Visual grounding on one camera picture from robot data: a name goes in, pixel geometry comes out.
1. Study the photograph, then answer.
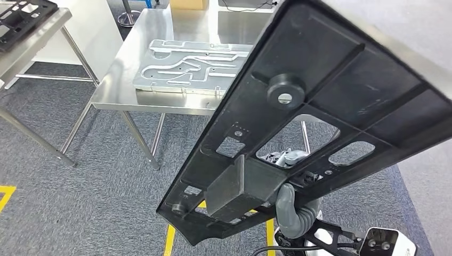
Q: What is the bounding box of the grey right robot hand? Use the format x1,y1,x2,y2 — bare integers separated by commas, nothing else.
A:
263,148,310,240

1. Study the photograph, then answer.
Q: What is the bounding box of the stainless steel table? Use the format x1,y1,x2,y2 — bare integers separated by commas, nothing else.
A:
0,7,100,167
60,0,452,171

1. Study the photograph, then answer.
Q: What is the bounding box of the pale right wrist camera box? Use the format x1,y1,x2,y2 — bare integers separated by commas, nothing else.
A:
303,219,417,256

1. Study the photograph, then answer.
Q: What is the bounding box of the chrome stanchion with round base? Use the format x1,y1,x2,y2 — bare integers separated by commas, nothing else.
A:
117,0,141,28

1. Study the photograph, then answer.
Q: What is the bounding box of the black plastic licence plate bracket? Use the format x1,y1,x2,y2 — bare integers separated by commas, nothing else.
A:
0,0,59,53
156,0,452,247

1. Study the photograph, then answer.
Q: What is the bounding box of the black camera cable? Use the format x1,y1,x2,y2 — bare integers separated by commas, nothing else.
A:
251,243,358,256

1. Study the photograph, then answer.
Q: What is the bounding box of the cardboard box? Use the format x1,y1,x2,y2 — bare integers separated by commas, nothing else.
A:
169,0,209,11

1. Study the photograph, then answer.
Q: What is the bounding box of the thin black cable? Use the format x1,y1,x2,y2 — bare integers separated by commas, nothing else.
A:
220,0,278,13

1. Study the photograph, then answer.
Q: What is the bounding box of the machined aluminium plate with grooves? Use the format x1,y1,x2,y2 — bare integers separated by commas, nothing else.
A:
133,39,254,97

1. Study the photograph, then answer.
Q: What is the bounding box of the white cabinet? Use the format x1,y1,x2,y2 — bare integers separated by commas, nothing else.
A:
4,0,124,90

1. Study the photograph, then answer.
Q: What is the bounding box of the yellow floor tape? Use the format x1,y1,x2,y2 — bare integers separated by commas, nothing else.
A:
163,201,276,256
0,185,17,213

